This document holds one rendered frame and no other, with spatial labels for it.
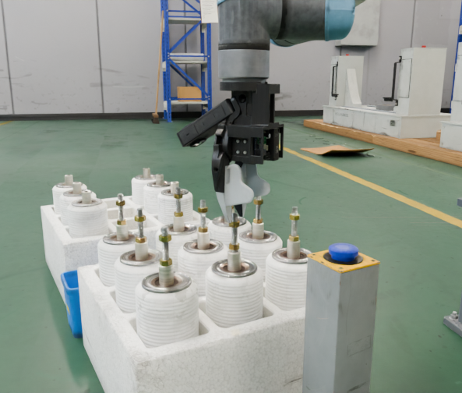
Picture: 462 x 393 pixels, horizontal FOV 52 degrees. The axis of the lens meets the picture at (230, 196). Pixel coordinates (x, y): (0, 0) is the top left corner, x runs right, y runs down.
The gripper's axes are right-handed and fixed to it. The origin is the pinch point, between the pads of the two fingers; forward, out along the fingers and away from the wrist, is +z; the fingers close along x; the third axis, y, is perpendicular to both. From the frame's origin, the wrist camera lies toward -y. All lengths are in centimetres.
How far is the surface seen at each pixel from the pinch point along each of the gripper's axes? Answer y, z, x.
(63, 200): -63, 11, 20
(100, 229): -48, 16, 18
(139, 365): -2.7, 17.2, -20.2
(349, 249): 20.2, 1.9, -3.1
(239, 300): 3.6, 13.2, -3.6
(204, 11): -322, -105, 481
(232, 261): 0.8, 8.1, -1.0
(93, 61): -477, -44, 435
